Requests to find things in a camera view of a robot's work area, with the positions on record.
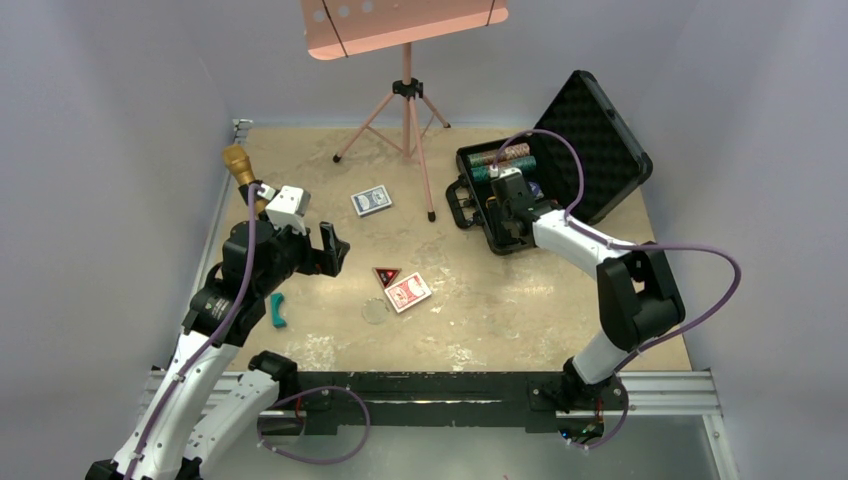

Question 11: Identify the green chip row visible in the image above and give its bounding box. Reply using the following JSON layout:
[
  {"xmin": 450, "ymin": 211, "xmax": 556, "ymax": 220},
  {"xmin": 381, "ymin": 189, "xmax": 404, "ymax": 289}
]
[{"xmin": 471, "ymin": 156, "xmax": 537, "ymax": 184}]

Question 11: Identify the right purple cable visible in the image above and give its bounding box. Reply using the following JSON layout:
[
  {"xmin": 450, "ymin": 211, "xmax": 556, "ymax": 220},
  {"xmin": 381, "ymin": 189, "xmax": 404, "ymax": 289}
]
[{"xmin": 491, "ymin": 128, "xmax": 742, "ymax": 372}]

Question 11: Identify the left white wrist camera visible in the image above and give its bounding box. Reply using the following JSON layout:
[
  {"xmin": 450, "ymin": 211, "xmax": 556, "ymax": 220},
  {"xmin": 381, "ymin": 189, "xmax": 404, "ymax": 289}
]
[{"xmin": 256, "ymin": 183, "xmax": 311, "ymax": 235}]

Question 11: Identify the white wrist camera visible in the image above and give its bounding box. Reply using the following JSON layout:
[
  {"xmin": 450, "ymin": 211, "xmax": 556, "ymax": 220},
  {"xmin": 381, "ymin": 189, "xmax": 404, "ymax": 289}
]
[
  {"xmin": 489, "ymin": 167, "xmax": 523, "ymax": 183},
  {"xmin": 256, "ymin": 183, "xmax": 311, "ymax": 235}
]

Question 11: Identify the pink music stand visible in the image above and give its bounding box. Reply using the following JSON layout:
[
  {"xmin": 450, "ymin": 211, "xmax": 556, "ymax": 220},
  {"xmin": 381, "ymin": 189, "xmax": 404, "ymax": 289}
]
[{"xmin": 300, "ymin": 0, "xmax": 509, "ymax": 222}]

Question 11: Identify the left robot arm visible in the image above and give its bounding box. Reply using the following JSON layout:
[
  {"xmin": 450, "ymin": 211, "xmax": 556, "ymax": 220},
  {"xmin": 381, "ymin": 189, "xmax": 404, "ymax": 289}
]
[{"xmin": 86, "ymin": 220, "xmax": 350, "ymax": 479}]

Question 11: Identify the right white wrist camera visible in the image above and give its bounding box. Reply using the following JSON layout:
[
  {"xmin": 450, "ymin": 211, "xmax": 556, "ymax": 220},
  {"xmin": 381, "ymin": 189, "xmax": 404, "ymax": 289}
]
[{"xmin": 489, "ymin": 167, "xmax": 523, "ymax": 183}]

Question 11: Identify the black poker case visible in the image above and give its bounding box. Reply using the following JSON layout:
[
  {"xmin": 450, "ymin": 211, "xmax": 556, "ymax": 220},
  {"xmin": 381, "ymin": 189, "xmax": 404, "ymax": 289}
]
[{"xmin": 446, "ymin": 70, "xmax": 653, "ymax": 255}]

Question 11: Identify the red playing card deck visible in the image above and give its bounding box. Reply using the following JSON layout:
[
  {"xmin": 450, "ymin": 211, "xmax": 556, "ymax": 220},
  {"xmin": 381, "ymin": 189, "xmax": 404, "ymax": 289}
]
[{"xmin": 384, "ymin": 272, "xmax": 432, "ymax": 314}]

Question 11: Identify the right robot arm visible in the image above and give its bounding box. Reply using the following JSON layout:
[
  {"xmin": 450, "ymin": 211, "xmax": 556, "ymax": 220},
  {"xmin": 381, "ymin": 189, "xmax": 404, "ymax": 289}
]
[{"xmin": 491, "ymin": 170, "xmax": 686, "ymax": 407}]

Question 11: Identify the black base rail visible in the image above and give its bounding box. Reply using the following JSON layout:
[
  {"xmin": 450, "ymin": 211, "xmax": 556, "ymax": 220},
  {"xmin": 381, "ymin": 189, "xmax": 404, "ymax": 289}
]
[{"xmin": 262, "ymin": 371, "xmax": 626, "ymax": 438}]

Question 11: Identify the purple cable loop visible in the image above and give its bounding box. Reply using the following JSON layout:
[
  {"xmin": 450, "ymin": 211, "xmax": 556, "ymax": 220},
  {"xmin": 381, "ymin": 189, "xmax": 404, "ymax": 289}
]
[{"xmin": 256, "ymin": 384, "xmax": 374, "ymax": 466}]

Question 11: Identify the clear round disc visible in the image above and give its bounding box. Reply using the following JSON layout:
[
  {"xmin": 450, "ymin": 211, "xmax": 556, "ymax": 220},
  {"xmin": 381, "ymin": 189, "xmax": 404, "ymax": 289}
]
[{"xmin": 361, "ymin": 298, "xmax": 391, "ymax": 325}]

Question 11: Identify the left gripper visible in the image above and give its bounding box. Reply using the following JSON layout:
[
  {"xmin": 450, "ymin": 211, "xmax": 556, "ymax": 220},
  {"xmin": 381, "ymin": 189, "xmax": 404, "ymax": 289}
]
[{"xmin": 255, "ymin": 209, "xmax": 347, "ymax": 296}]

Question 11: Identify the triangular all-in button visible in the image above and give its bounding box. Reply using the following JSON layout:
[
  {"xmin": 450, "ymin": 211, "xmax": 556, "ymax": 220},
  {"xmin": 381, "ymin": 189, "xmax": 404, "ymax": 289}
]
[{"xmin": 373, "ymin": 267, "xmax": 402, "ymax": 289}]

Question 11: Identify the blue playing card deck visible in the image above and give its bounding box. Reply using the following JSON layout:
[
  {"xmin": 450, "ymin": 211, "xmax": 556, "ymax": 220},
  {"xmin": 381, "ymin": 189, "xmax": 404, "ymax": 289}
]
[{"xmin": 351, "ymin": 185, "xmax": 393, "ymax": 218}]

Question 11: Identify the teal curved plastic piece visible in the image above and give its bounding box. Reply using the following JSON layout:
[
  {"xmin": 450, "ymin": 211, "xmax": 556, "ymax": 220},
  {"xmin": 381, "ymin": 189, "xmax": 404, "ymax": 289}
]
[{"xmin": 270, "ymin": 292, "xmax": 287, "ymax": 329}]

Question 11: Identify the blue small blind button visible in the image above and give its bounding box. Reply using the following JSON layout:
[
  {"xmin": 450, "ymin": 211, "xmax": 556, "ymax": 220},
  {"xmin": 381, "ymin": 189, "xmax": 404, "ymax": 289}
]
[{"xmin": 528, "ymin": 182, "xmax": 544, "ymax": 200}]

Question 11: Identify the gold microphone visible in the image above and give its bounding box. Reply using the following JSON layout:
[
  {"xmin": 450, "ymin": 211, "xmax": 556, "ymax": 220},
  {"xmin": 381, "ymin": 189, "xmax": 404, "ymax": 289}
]
[{"xmin": 221, "ymin": 144, "xmax": 262, "ymax": 204}]

